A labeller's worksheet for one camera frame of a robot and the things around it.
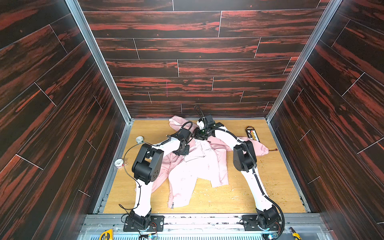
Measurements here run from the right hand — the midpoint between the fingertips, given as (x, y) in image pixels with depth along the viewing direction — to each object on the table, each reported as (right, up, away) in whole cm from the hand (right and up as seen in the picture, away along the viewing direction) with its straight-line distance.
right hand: (194, 135), depth 106 cm
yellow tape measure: (-42, -47, -37) cm, 73 cm away
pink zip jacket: (+9, -16, -13) cm, 22 cm away
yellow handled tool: (+47, -47, -36) cm, 76 cm away
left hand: (-7, -11, -5) cm, 14 cm away
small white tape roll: (-39, -3, -1) cm, 40 cm away
